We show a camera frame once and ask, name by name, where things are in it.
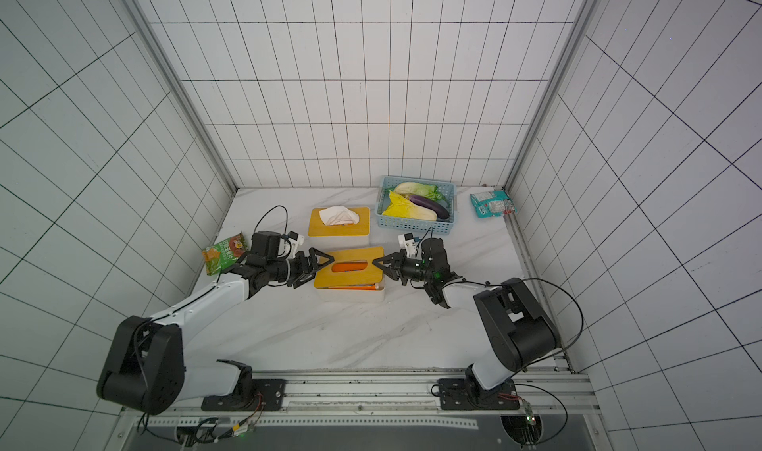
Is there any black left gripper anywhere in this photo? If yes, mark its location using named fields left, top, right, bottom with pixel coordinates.
left=267, top=247, right=333, bottom=289

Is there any yellow bamboo box lid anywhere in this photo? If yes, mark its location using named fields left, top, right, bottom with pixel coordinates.
left=308, top=206, right=370, bottom=238

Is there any white tissue sheet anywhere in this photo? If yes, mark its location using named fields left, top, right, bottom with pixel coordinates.
left=319, top=206, right=360, bottom=227

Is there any white box base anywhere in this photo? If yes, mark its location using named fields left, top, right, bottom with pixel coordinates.
left=316, top=282, right=385, bottom=303

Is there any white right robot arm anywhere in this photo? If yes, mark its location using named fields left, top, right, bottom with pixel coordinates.
left=372, top=238, right=563, bottom=397

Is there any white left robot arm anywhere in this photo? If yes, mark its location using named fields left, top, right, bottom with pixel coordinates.
left=96, top=231, right=335, bottom=415

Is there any yellow cabbage toy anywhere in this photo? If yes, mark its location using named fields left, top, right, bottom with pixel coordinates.
left=382, top=192, right=438, bottom=221

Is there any light blue plastic basket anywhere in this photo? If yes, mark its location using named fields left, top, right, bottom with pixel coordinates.
left=376, top=176, right=456, bottom=236

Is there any purple eggplant toy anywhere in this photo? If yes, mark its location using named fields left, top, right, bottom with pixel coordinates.
left=406, top=194, right=450, bottom=221

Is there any green lettuce toy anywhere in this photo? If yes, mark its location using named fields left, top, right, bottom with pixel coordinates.
left=394, top=181, right=446, bottom=201

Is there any green chips bag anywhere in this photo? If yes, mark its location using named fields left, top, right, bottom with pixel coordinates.
left=202, top=233, right=247, bottom=276

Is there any teal snack bag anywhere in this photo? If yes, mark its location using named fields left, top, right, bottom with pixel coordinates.
left=470, top=190, right=515, bottom=219

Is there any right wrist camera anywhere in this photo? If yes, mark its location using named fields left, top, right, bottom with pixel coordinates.
left=398, top=233, right=419, bottom=258

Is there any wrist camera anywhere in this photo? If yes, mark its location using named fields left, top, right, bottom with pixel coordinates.
left=279, top=231, right=305, bottom=260
left=398, top=233, right=419, bottom=258

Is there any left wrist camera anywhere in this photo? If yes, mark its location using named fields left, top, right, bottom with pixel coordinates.
left=279, top=231, right=305, bottom=260

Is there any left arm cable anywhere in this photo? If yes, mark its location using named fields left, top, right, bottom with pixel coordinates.
left=252, top=205, right=290, bottom=238

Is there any aluminium mounting rail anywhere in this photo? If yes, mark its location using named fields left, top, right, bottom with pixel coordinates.
left=160, top=368, right=599, bottom=431

